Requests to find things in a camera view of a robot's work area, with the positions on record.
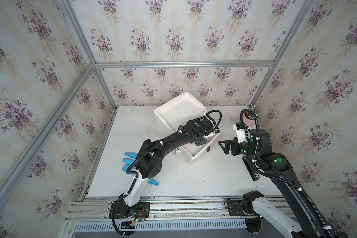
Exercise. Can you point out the white drawer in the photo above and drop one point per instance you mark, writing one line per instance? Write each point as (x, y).
(190, 153)

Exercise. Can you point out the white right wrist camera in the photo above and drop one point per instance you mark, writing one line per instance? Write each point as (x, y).
(242, 132)

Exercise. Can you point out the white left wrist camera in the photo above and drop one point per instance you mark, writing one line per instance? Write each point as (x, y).
(211, 132)

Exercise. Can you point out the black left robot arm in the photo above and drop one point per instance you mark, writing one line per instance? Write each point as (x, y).
(148, 161)

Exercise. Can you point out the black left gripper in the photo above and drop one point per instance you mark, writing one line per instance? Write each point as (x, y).
(204, 141)

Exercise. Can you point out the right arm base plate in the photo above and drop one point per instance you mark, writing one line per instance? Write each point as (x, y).
(240, 208)

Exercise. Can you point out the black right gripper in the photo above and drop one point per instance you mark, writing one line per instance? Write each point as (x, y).
(235, 144)

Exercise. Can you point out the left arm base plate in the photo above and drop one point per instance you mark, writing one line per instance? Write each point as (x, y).
(120, 210)

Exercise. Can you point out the aluminium mounting rail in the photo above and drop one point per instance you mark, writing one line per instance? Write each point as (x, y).
(95, 209)

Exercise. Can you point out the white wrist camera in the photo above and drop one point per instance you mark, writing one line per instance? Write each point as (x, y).
(242, 132)
(211, 132)

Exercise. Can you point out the pink metal pen bucket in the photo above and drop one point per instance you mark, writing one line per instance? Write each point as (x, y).
(250, 123)

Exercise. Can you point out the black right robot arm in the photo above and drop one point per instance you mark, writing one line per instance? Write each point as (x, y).
(254, 145)

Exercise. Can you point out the blue toy microphone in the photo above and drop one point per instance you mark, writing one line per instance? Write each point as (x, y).
(128, 161)
(151, 181)
(131, 155)

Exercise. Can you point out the white plastic drawer cabinet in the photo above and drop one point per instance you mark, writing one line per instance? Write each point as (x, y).
(176, 112)

